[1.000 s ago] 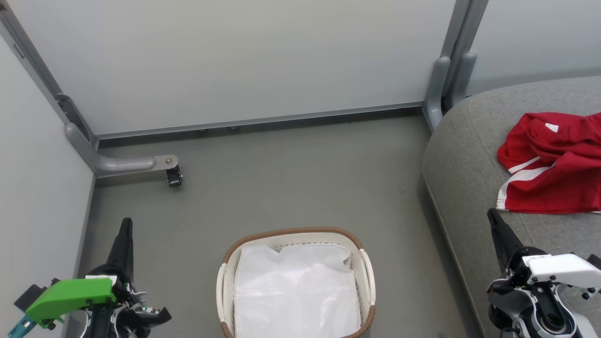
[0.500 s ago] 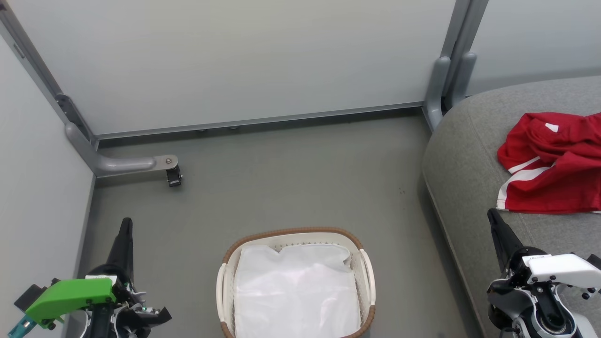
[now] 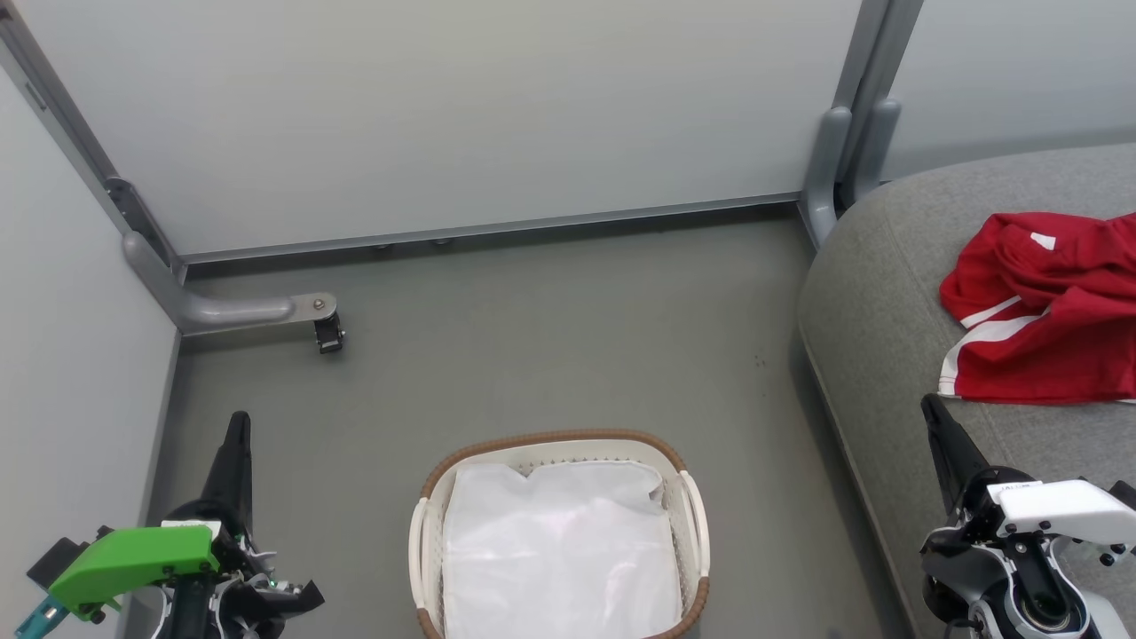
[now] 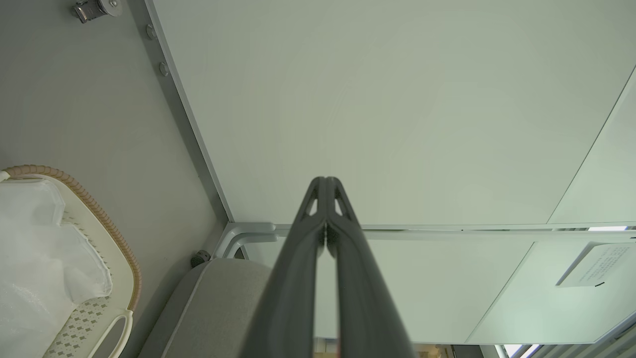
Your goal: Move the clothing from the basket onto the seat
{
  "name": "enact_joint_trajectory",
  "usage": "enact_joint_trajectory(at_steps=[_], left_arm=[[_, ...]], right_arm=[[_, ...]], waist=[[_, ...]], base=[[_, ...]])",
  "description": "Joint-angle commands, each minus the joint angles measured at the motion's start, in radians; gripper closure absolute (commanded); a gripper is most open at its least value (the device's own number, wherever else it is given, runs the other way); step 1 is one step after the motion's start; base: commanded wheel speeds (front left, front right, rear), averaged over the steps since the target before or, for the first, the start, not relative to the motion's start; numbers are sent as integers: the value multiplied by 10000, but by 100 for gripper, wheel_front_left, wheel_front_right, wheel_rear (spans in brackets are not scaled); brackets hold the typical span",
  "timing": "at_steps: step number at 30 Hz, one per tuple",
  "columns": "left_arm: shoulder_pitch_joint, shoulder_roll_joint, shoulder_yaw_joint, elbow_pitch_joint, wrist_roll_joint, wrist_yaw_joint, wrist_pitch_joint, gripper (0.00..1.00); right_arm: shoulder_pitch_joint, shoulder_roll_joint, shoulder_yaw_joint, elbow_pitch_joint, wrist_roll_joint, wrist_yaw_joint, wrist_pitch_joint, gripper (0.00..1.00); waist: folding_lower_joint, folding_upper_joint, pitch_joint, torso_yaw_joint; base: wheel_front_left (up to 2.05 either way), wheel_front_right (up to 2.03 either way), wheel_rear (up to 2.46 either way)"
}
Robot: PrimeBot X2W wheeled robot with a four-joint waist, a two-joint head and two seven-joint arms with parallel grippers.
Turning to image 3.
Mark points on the red shirt white stripes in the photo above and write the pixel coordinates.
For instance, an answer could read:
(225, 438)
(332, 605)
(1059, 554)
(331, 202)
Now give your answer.
(1056, 319)

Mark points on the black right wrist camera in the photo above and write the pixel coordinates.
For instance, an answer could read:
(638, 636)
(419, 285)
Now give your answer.
(1125, 493)

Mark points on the white laundry basket brown rim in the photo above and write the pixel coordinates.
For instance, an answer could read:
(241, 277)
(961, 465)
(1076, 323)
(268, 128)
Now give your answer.
(694, 497)

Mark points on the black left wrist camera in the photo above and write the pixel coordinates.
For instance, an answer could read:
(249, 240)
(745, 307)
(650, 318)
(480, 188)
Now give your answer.
(58, 561)

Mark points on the long grey partition foot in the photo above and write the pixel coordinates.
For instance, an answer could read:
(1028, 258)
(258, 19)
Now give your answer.
(235, 311)

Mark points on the grey partition post dark bracket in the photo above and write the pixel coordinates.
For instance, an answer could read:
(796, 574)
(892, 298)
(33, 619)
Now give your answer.
(80, 142)

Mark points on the grey partition bottom rail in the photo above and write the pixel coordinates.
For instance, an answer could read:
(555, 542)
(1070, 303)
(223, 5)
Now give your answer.
(488, 229)

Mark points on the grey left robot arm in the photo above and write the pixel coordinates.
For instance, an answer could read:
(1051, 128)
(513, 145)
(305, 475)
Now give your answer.
(257, 599)

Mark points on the short grey partition foot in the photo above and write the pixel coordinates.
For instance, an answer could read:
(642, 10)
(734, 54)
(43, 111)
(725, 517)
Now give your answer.
(825, 177)
(874, 142)

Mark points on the grey fabric sofa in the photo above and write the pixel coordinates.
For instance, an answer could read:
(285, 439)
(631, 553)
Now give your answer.
(887, 311)

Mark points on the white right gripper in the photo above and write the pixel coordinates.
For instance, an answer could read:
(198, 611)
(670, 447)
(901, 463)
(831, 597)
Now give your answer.
(1065, 510)

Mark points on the black caster wheel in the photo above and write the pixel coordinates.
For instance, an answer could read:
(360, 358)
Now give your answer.
(329, 334)

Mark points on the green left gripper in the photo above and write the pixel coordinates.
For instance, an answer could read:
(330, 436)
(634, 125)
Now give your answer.
(133, 559)

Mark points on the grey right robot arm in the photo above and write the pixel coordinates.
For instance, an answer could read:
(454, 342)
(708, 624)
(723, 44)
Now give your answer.
(1029, 599)

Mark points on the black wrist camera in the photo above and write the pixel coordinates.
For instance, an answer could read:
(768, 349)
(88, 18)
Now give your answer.
(58, 561)
(1125, 493)

